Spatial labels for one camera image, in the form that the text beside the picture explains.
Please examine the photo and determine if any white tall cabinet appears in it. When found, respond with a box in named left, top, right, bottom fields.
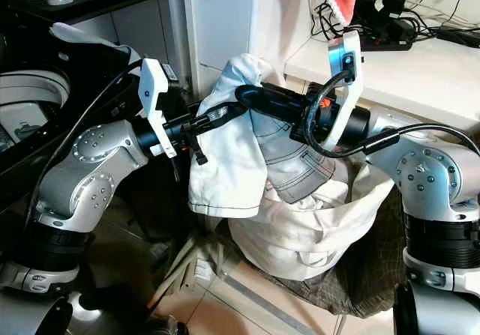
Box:
left=180, top=0, right=308, bottom=100

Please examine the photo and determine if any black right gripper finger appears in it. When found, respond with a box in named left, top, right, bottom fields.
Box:
left=250, top=105, right=303, bottom=127
left=234, top=84, right=305, bottom=112

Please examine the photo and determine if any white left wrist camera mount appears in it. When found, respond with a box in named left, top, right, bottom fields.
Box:
left=138, top=58, right=180, bottom=158

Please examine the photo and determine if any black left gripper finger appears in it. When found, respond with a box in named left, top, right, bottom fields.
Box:
left=193, top=102, right=248, bottom=129
left=187, top=130, right=209, bottom=166

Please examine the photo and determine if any black power strip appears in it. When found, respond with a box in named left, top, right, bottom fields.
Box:
left=345, top=26, right=415, bottom=52

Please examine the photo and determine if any grey denim garment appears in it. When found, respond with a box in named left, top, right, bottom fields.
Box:
left=251, top=112, right=340, bottom=203

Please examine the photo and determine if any brown mesh laundry basket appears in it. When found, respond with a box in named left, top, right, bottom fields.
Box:
left=214, top=176, right=425, bottom=319

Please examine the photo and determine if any black power cable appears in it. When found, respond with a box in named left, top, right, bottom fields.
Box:
left=309, top=4, right=347, bottom=45

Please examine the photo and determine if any white folded floor rack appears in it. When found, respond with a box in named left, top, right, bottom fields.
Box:
left=148, top=230, right=233, bottom=313

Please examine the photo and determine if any white garment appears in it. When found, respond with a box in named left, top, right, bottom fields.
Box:
left=187, top=52, right=272, bottom=218

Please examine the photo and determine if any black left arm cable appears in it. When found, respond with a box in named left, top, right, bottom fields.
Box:
left=24, top=58, right=145, bottom=227

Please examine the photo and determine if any dark-topped white cupboard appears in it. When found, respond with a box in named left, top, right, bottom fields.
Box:
left=0, top=0, right=187, bottom=70

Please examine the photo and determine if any black top-load washing machine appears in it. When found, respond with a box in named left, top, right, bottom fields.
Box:
left=0, top=24, right=160, bottom=220

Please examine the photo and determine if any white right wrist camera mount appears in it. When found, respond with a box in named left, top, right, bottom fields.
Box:
left=326, top=29, right=366, bottom=150

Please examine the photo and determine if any black power adapter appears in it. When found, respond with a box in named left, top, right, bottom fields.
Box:
left=354, top=0, right=410, bottom=28

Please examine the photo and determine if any cream cloth garment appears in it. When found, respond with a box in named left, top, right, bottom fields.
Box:
left=227, top=161, right=397, bottom=281

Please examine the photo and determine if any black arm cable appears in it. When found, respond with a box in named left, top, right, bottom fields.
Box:
left=301, top=69, right=480, bottom=160
left=24, top=58, right=145, bottom=227

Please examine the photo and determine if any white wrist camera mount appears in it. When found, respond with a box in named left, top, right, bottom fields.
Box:
left=326, top=29, right=366, bottom=150
left=138, top=58, right=180, bottom=158

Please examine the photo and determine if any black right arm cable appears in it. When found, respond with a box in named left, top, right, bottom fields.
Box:
left=301, top=69, right=480, bottom=160

